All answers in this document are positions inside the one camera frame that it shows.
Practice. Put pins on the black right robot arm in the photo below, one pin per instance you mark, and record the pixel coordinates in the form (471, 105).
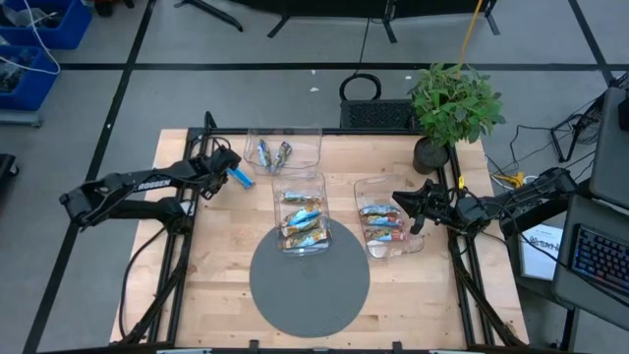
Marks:
(521, 201)

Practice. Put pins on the black cart base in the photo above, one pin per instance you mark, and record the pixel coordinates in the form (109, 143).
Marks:
(7, 172)

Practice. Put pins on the black table clamp bracket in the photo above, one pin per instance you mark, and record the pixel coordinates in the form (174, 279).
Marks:
(253, 346)
(397, 346)

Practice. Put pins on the green potted plant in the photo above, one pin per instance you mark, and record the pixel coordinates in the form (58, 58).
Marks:
(452, 105)

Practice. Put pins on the grey desk panel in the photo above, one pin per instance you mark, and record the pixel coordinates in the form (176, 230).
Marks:
(609, 162)

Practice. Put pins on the black backdrop panel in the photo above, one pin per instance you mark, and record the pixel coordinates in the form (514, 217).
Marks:
(344, 7)

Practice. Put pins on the black stand leg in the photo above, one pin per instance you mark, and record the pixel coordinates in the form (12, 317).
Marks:
(211, 14)

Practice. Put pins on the blue storage bin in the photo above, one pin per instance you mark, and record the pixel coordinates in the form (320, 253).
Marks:
(39, 88)
(74, 29)

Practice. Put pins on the grey cart shelf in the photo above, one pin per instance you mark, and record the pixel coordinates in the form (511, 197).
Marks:
(19, 118)

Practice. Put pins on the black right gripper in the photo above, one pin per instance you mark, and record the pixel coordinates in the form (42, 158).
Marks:
(435, 206)

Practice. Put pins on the backlit black keyboard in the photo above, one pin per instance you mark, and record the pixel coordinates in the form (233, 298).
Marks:
(602, 258)

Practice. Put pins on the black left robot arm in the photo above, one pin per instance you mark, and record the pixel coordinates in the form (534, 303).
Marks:
(152, 184)

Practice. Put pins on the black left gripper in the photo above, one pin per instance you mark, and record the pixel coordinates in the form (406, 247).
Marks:
(221, 162)

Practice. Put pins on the yellow power plug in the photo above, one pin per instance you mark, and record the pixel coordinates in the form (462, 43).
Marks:
(511, 180)

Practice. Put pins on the round grey woven mat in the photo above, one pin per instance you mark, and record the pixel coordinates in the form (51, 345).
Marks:
(309, 300)

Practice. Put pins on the black perforated box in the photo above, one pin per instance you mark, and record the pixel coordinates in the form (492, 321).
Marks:
(376, 115)

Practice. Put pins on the clear plastic bin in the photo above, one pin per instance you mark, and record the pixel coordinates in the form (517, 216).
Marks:
(388, 251)
(304, 157)
(295, 184)

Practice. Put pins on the grey keyboard tray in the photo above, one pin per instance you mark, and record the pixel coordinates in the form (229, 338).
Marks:
(589, 305)

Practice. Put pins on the white printed sheet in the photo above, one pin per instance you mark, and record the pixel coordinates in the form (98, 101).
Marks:
(535, 265)

